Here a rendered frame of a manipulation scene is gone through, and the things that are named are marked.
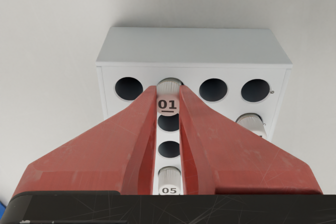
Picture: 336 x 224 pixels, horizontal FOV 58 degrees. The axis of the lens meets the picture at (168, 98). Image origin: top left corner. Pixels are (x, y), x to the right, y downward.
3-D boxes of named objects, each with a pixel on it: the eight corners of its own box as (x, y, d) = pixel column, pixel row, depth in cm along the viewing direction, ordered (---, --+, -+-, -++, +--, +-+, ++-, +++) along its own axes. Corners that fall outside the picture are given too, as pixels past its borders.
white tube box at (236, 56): (236, 182, 23) (246, 229, 20) (126, 180, 23) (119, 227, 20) (270, 28, 16) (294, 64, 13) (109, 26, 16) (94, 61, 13)
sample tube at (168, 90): (183, 65, 17) (181, 118, 13) (160, 64, 17) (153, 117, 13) (183, 44, 16) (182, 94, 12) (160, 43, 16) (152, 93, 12)
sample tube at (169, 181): (179, 139, 20) (180, 199, 16) (160, 139, 20) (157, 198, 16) (179, 125, 19) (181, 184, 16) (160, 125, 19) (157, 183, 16)
